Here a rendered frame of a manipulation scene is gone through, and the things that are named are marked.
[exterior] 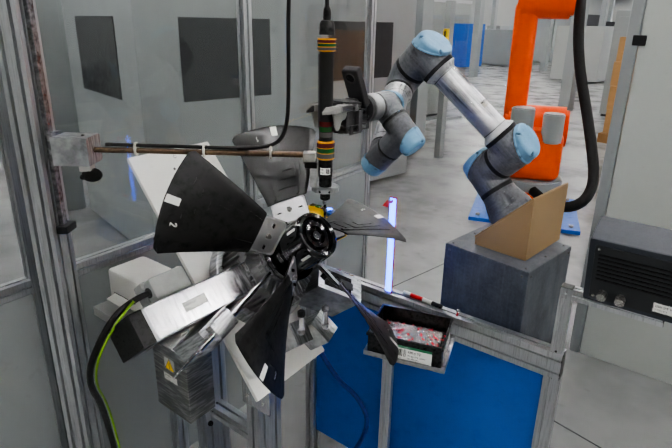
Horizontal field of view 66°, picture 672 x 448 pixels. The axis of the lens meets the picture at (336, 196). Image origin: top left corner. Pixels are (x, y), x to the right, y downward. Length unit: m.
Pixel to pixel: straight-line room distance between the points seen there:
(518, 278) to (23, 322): 1.45
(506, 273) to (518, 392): 0.35
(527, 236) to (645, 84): 1.28
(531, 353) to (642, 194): 1.46
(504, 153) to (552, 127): 3.19
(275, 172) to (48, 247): 0.61
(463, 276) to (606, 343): 1.53
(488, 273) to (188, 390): 0.97
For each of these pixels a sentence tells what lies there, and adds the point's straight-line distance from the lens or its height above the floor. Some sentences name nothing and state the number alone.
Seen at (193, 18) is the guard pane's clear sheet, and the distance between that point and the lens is 1.89.
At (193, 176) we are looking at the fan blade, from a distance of 1.14.
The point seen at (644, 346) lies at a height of 0.16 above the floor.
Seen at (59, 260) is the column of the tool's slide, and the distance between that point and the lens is 1.54.
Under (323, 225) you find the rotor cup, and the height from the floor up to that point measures 1.23.
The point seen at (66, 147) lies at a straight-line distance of 1.42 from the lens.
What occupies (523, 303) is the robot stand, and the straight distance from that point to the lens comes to 1.72.
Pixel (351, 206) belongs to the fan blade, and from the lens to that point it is 1.53.
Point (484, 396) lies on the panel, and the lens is 1.77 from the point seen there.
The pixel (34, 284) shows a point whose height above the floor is 0.98.
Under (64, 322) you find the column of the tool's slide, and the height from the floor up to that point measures 0.92.
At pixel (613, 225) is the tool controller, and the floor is 1.25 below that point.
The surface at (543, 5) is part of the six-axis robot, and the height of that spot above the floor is 1.88.
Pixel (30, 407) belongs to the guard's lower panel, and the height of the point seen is 0.60.
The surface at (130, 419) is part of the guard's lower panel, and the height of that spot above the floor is 0.35.
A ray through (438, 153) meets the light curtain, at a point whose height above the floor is 0.07.
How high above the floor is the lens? 1.70
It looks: 18 degrees down
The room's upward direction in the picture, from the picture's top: 1 degrees clockwise
